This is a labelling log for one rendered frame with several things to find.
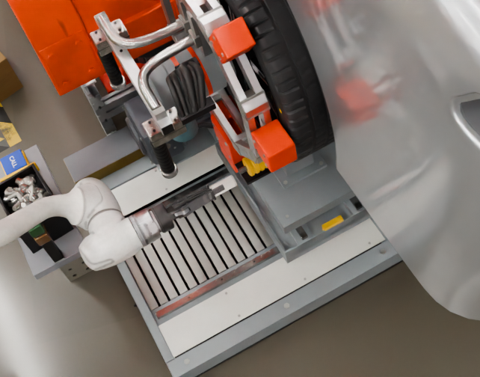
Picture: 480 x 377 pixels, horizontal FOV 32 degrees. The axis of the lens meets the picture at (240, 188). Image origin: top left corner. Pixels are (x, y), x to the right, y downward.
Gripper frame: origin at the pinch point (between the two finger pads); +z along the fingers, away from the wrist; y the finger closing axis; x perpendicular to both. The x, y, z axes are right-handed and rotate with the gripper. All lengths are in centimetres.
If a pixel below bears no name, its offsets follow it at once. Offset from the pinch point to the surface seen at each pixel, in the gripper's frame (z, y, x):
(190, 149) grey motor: 4, -77, 0
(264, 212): 13, -44, -25
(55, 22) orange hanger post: -19, -33, 58
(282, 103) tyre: 17.5, 29.2, 17.5
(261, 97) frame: 14.0, 27.4, 20.8
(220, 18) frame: 13, 27, 41
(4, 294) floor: -76, -75, -15
